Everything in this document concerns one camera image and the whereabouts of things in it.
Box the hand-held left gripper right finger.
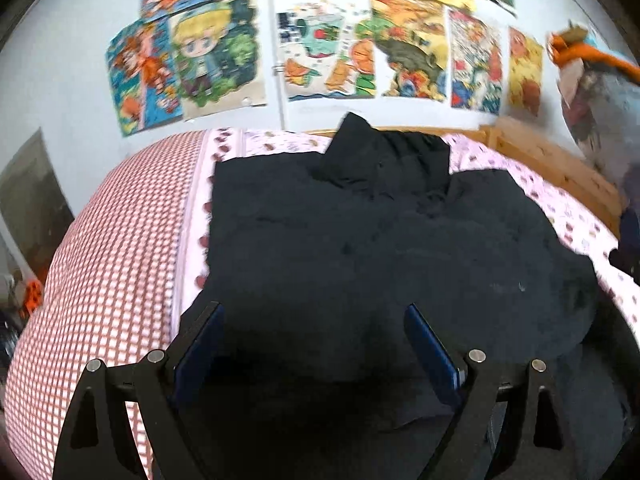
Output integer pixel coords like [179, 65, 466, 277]
[404, 303, 583, 480]

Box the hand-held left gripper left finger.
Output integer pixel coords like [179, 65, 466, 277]
[52, 301, 226, 480]

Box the large black garment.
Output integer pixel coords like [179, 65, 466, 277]
[172, 111, 631, 480]

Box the red checkered quilt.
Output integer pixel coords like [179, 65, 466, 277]
[2, 130, 211, 480]

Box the orange patterned object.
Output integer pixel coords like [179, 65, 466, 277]
[19, 280, 47, 318]

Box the pink fruit print bedsheet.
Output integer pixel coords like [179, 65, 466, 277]
[177, 127, 640, 326]

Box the dark cloth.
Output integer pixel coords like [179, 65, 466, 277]
[607, 205, 640, 283]

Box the orange plush toy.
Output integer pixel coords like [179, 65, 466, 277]
[545, 20, 640, 83]

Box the dark grey wall poster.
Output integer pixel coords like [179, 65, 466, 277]
[0, 129, 76, 283]

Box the wooden bed frame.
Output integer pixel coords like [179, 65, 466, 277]
[305, 115, 623, 236]

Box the orange figure blue wall poster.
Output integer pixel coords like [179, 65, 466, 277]
[105, 16, 185, 137]

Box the red blue cartoon wall poster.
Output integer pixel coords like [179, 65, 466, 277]
[448, 9, 504, 114]

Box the orange yellow narrow wall poster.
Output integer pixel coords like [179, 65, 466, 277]
[506, 26, 545, 117]

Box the blond cartoon boy wall poster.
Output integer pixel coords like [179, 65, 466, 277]
[169, 0, 269, 122]

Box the green orange turtle wall poster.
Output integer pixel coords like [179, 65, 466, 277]
[369, 0, 449, 104]

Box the white teal jar wall poster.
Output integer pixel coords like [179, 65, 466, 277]
[274, 0, 377, 104]

